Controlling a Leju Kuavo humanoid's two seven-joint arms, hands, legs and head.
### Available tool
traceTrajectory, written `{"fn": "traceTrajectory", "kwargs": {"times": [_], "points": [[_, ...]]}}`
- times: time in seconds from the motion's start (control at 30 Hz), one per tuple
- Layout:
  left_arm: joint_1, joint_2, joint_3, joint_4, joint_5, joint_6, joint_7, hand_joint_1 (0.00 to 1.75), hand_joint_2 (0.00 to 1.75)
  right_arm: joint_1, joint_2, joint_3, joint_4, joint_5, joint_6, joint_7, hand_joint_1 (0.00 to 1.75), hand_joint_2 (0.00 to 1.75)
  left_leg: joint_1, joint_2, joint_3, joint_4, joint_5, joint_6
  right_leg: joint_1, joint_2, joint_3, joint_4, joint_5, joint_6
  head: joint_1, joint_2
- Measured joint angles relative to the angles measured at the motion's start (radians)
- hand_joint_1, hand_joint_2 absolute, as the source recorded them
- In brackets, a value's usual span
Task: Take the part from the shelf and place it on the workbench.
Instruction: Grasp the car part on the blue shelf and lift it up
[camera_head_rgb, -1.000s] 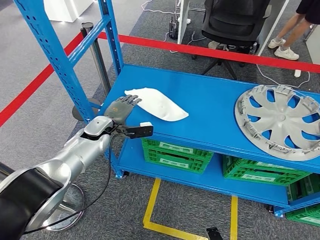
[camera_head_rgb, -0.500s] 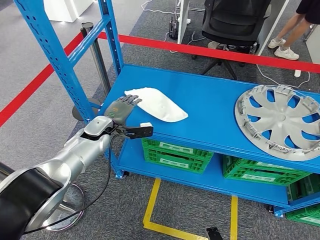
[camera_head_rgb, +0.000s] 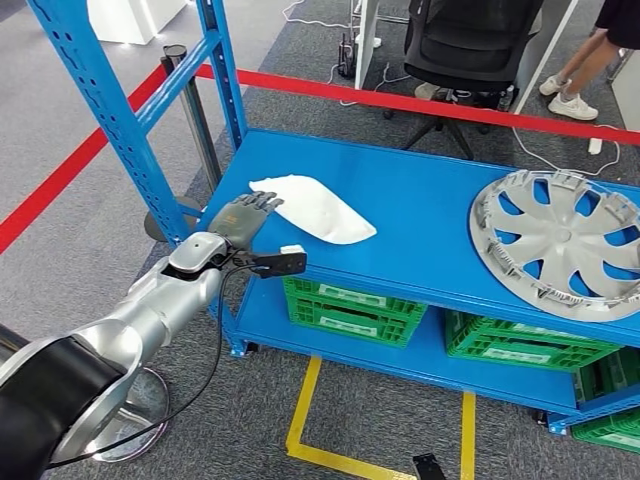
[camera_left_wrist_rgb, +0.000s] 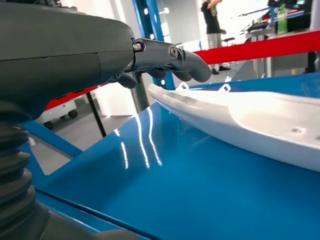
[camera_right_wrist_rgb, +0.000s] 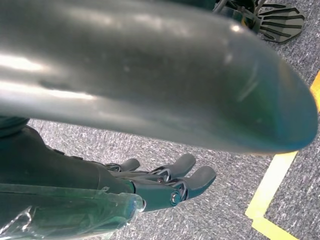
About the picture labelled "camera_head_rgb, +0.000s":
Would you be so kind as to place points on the white power strip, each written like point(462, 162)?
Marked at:
point(595, 146)

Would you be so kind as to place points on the black office chair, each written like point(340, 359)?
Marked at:
point(470, 46)

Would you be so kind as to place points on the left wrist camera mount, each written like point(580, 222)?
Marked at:
point(280, 265)

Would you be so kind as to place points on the green plastic crate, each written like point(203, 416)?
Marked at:
point(620, 432)
point(465, 338)
point(300, 311)

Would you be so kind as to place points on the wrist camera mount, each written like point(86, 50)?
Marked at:
point(427, 467)
point(280, 265)

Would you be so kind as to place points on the black floor device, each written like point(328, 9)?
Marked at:
point(345, 63)

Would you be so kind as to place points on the white plastic part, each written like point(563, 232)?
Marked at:
point(320, 212)

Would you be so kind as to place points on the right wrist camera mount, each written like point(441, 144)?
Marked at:
point(427, 467)

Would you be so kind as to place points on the black pole with round base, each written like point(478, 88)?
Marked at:
point(160, 222)

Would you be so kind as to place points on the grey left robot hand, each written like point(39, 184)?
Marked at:
point(240, 222)

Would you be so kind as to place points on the blue metal shelf rack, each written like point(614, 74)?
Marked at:
point(400, 218)

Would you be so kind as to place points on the silver wheel hubcap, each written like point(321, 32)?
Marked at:
point(555, 252)

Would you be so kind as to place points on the red barrier belt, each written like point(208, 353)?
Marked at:
point(400, 102)
point(50, 185)

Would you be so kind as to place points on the white plug adapter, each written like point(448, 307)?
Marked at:
point(376, 43)

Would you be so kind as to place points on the clear plastic bottle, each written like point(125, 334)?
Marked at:
point(506, 99)

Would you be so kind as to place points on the person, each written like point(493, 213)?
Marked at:
point(426, 91)
point(575, 106)

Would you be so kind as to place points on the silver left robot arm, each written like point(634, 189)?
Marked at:
point(150, 311)

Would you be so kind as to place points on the white furniture panel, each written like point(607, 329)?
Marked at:
point(630, 93)

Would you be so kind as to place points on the white plinth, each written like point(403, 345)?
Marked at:
point(130, 20)

